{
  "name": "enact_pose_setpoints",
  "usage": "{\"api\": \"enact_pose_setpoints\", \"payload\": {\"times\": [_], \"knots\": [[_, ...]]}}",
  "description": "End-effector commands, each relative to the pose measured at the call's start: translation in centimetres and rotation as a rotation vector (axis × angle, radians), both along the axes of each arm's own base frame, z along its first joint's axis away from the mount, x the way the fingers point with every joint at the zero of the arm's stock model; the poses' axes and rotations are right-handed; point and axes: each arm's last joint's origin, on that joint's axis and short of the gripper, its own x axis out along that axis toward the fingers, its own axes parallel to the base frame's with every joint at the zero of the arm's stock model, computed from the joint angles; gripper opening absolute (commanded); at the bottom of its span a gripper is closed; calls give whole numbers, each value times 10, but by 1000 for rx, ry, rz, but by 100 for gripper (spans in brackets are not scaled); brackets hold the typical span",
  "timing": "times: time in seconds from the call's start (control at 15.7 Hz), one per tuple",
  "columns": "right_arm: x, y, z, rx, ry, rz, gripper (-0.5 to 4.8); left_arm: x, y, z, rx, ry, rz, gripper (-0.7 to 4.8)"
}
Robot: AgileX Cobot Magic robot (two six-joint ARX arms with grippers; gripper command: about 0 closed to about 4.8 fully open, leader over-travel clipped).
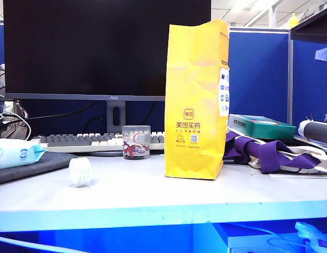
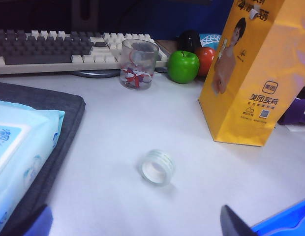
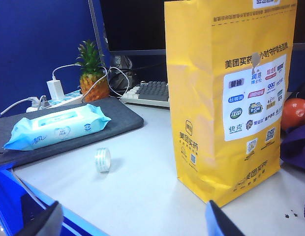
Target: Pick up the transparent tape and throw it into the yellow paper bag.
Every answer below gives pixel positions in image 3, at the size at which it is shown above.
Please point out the yellow printed paper bag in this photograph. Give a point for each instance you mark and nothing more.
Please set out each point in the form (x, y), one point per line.
(199, 98)

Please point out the dark grey felt mat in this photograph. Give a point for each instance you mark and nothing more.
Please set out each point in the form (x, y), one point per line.
(128, 115)

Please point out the grey and white keyboard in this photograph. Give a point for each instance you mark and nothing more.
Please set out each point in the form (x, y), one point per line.
(152, 92)

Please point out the white usb charger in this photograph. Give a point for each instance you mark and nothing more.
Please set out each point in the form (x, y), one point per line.
(55, 89)

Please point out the small pineapple ornament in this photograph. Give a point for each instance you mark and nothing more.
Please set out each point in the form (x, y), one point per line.
(93, 83)

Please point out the orange round fruit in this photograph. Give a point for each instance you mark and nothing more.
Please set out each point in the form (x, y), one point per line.
(294, 113)

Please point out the black computer monitor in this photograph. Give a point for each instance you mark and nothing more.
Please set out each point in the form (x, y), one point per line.
(132, 22)

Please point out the light blue wet wipes pack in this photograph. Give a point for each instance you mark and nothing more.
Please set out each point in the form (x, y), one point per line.
(56, 126)

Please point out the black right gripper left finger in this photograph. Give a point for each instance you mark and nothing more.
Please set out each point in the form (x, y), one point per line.
(48, 223)

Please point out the transparent tape roll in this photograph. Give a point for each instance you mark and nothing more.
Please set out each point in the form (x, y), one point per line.
(103, 161)

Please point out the blue office partition panel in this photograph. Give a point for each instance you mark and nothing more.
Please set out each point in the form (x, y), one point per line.
(32, 44)

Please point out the white power strip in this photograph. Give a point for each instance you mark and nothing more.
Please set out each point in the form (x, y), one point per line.
(69, 97)

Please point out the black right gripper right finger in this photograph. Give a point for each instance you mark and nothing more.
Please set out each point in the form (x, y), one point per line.
(217, 221)

